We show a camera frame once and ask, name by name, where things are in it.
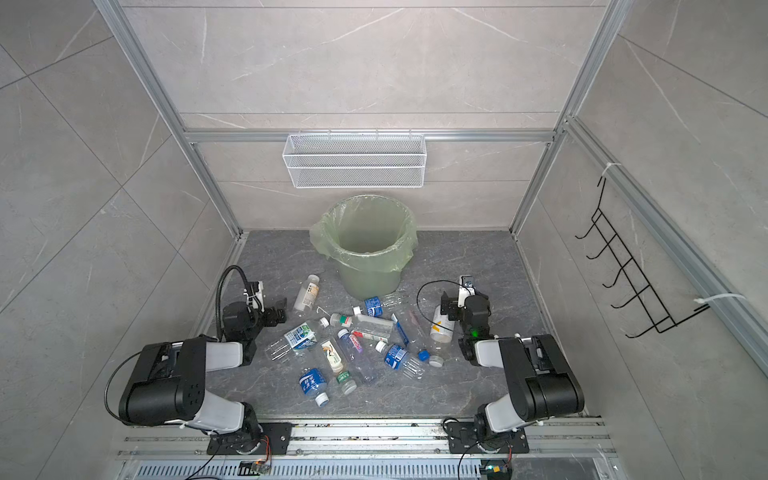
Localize bottle with tan label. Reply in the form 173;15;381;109
320;340;344;375

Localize Ganten bottle purple label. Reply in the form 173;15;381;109
337;328;377;384

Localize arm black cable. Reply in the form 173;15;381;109
215;265;253;337
415;279;464;335

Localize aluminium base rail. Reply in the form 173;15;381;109
106;417;626;479

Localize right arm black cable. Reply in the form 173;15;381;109
415;279;464;335

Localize bottle with green blue label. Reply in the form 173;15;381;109
266;322;317;362

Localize Pocari bottle near bin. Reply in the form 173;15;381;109
352;292;409;317

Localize black wire hook rack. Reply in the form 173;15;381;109
574;177;711;339

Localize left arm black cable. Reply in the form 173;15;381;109
215;265;253;337

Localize square clear bottle green band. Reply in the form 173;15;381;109
330;313;396;342

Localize white bottle yellow label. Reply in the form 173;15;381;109
430;306;455;344

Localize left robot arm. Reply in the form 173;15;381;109
118;298;292;455

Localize Pocari bottle front blue label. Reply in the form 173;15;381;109
298;368;329;407

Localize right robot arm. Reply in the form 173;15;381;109
437;287;585;451

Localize mesh bin with green bag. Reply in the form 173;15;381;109
309;194;418;300

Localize white wire wall basket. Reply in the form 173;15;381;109
282;133;428;189

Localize pocari bottle blue label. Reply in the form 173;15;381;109
375;340;425;380
298;368;329;407

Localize small green label bottle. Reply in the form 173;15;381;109
336;370;357;395

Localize clear bottle orange white label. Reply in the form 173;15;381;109
293;274;320;313

